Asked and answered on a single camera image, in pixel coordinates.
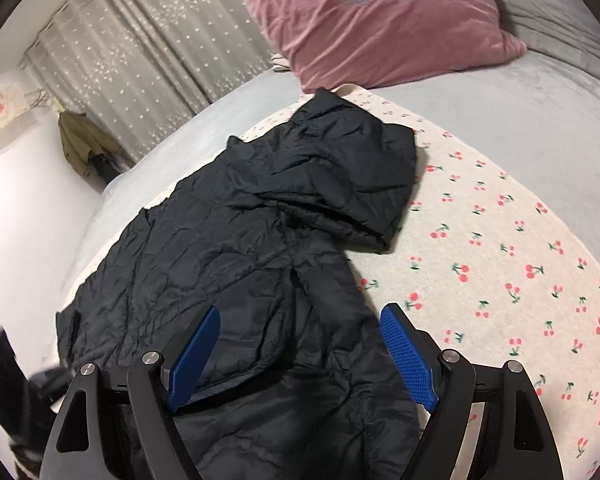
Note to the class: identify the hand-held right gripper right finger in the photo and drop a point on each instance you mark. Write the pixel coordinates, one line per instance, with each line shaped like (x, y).
(405, 355)

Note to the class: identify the grey star print curtain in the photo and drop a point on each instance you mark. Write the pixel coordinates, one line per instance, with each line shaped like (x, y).
(145, 50)

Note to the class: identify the grey bed sheet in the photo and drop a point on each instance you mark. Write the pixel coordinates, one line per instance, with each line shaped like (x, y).
(530, 110)

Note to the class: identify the pink pillow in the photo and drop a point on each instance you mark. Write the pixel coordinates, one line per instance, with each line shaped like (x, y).
(380, 20)

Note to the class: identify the cherry print blanket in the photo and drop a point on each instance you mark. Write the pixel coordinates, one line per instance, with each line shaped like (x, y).
(480, 260)

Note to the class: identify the floral wall cloth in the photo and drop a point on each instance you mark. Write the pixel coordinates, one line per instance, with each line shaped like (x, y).
(2, 115)

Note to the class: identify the olive green hanging jacket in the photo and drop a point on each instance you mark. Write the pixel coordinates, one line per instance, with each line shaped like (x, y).
(80, 140)

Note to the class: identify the black puffer jacket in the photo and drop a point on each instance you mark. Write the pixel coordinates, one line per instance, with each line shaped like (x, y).
(240, 260)

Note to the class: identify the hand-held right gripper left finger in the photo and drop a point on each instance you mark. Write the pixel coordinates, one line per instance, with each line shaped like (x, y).
(195, 360)

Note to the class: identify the small white pink cloth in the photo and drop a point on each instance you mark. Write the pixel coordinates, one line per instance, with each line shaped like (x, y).
(281, 62)

